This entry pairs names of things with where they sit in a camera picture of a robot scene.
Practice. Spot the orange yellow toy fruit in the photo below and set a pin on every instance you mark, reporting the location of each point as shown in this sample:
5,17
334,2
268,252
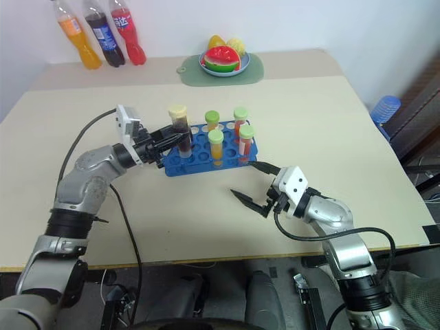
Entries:
216,41

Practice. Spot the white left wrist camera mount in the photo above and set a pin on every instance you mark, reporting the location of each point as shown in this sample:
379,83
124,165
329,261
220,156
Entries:
124,118

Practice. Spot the orange soda bottle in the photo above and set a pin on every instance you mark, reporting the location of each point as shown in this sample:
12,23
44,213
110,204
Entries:
84,44

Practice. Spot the green cutting mat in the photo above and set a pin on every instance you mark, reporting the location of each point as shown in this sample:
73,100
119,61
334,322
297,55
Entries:
254,74

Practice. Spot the blue test tube rack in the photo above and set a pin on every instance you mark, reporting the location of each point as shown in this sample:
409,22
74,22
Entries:
199,161

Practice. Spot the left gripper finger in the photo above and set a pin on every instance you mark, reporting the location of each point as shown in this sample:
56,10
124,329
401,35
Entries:
161,130
172,140

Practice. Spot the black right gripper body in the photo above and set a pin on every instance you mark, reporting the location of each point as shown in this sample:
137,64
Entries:
279,203

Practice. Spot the pale yellow toy fruit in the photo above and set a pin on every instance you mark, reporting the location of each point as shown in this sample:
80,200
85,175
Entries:
238,46

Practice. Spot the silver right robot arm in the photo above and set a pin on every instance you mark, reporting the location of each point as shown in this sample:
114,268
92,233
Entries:
347,240

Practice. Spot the toy watermelon slice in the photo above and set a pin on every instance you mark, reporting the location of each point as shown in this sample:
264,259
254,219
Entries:
221,58

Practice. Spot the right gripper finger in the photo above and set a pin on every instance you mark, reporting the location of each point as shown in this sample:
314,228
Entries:
251,202
266,168

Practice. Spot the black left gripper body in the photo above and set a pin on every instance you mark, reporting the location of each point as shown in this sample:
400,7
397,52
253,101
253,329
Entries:
146,149

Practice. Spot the brown test tube cream cap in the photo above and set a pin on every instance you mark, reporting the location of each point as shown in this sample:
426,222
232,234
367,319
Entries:
181,137

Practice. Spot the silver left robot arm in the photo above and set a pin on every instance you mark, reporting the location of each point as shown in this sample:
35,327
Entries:
79,185

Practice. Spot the blue water bottle cap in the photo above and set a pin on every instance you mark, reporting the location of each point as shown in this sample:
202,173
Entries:
385,113

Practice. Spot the dark cola bottle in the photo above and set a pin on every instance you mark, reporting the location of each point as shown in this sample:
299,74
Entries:
104,38

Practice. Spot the tall yellow tube green cap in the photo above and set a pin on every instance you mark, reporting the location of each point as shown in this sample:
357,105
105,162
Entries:
216,146

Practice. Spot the light blue plate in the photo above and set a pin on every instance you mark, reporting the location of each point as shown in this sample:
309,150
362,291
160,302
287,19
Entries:
245,63

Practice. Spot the black tape strip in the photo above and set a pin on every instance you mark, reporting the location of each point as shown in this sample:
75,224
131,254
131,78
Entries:
431,233

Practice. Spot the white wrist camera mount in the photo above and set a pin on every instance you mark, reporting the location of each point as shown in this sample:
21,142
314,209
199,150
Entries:
292,184
124,118

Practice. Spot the short yellow tube green cap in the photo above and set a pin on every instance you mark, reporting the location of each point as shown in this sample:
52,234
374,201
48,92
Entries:
211,118

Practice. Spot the short red tube green cap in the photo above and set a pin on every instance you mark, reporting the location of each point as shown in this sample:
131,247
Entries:
240,118

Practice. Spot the red soda bottle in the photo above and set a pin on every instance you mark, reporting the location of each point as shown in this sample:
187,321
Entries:
129,34

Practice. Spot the tall red tube green cap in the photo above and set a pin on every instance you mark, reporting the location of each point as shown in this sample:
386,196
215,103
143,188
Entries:
246,144

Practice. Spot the grey mesh fabric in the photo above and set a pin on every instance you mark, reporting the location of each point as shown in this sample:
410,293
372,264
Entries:
416,299

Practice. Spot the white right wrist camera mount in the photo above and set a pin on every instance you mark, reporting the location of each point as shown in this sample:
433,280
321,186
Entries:
292,184

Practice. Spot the dark brown cabinet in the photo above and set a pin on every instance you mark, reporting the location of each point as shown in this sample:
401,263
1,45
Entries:
419,117

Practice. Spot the black metal bracket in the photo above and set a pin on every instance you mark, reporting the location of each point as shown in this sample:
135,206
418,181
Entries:
307,302

